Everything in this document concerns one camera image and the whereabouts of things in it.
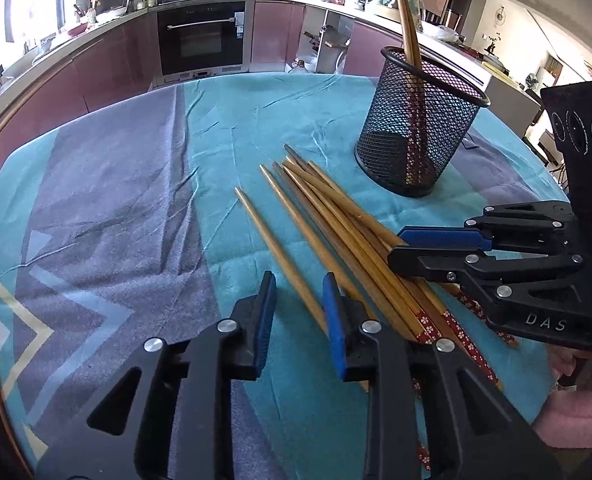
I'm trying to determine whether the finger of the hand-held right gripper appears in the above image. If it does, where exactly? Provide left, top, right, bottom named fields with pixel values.
left=388, top=245, right=586, bottom=308
left=398, top=201, right=576, bottom=256

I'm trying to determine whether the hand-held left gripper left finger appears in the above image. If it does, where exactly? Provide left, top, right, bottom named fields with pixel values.
left=36, top=272, right=277, bottom=480

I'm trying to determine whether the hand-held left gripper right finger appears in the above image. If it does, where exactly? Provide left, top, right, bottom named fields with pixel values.
left=322, top=272, right=564, bottom=480

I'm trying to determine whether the bunch of wooden chopsticks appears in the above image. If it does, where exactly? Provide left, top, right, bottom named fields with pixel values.
left=234, top=144, right=519, bottom=471

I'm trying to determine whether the black mesh utensil holder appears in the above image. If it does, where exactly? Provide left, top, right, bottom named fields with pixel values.
left=354, top=46, right=491, bottom=198

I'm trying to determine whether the person's right hand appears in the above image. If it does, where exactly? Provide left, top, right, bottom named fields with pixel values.
left=550, top=347, right=584, bottom=388

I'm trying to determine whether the teal and grey tablecloth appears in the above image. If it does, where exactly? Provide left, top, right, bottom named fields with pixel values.
left=0, top=72, right=571, bottom=480

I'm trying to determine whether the purple kitchen cabinet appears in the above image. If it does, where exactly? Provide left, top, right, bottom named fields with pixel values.
left=343, top=19, right=491, bottom=106
left=0, top=10, right=159, bottom=196
left=252, top=0, right=307, bottom=74

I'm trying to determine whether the white plastic bag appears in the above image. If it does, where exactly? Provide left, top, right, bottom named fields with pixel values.
left=422, top=22, right=460, bottom=42

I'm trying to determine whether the person's pink clothing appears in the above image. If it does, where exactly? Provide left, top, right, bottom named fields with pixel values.
left=533, top=387, right=592, bottom=451

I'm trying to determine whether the black built-in oven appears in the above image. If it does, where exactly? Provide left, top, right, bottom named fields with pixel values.
left=157, top=0, right=247, bottom=79

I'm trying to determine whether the kitchen window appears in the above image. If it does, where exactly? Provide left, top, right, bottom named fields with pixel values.
left=0, top=0, right=77, bottom=86

